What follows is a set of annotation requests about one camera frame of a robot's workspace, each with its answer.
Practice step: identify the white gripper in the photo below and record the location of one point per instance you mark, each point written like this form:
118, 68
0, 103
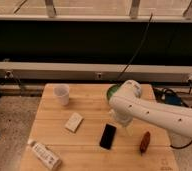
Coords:
125, 122

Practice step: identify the black eraser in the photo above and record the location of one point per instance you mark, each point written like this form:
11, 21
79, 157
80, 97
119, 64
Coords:
107, 136

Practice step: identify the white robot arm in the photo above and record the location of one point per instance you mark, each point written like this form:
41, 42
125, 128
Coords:
127, 104

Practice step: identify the green bowl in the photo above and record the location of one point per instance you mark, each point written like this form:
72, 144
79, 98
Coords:
112, 90

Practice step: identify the brown red marker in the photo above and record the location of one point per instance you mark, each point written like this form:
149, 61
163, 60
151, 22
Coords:
145, 142

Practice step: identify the blue box on floor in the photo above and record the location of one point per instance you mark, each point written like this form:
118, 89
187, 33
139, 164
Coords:
172, 100

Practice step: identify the white plastic cup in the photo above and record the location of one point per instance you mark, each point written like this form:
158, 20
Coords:
61, 92

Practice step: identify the white labelled bottle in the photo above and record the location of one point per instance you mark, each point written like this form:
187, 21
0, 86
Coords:
48, 158

